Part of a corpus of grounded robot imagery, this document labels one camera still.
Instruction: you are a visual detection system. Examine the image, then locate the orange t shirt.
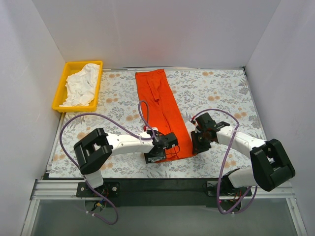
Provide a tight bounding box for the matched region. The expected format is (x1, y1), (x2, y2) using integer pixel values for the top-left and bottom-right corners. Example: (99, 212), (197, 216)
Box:
(135, 69), (193, 161)

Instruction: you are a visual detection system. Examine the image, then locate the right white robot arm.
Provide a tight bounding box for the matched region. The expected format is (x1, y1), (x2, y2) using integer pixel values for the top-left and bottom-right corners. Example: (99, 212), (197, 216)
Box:
(191, 113), (296, 196)

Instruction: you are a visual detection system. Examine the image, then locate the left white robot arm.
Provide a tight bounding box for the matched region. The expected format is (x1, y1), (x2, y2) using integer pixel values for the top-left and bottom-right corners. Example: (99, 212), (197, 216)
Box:
(74, 128), (178, 197)

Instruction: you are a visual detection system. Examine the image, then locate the floral table mat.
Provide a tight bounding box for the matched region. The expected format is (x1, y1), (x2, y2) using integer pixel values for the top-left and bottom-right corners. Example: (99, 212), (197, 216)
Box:
(47, 69), (265, 178)

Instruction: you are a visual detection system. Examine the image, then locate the yellow plastic bin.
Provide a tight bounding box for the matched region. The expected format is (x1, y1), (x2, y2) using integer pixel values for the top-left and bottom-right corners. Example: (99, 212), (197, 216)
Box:
(52, 60), (103, 113)

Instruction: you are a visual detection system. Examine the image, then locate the white t shirt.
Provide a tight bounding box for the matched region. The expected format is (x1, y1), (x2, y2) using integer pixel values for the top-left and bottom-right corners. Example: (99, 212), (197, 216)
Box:
(60, 63), (100, 107)

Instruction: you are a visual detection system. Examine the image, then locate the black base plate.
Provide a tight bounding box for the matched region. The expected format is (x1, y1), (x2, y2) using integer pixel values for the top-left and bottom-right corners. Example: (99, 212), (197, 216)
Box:
(76, 177), (253, 208)

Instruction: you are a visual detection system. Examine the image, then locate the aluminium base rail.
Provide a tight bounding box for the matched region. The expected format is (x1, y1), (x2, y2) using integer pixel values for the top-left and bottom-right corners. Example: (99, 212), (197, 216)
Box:
(31, 179), (296, 199)

